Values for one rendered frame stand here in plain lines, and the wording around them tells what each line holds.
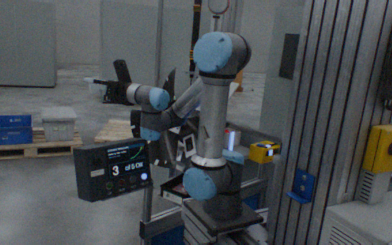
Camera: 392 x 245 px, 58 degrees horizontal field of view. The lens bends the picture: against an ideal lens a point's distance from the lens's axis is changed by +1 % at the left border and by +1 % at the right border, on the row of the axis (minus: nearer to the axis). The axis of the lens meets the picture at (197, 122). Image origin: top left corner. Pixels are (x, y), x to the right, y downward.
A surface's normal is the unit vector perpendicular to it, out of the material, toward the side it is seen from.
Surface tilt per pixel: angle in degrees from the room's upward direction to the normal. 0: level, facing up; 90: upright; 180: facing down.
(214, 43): 84
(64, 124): 95
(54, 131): 95
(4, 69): 90
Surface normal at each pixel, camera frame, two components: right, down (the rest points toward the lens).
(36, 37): 0.30, 0.28
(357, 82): -0.87, 0.06
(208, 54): -0.55, 0.04
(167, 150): 0.16, -0.44
